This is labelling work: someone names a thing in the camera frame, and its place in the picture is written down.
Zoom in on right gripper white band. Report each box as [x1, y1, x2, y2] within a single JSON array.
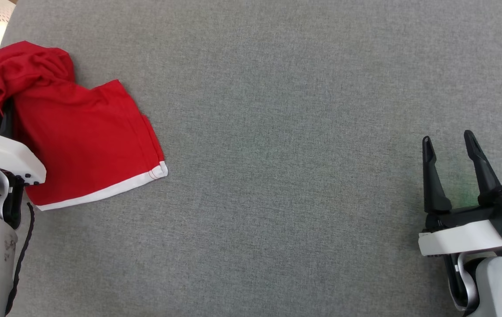
[[418, 130, 502, 257]]

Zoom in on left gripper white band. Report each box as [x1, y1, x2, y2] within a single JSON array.
[[0, 100, 47, 186]]

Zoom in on red shorts with white trim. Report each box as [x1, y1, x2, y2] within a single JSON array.
[[0, 41, 169, 211]]

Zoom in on thin braided black cable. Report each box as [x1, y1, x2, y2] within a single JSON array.
[[4, 202, 36, 316]]

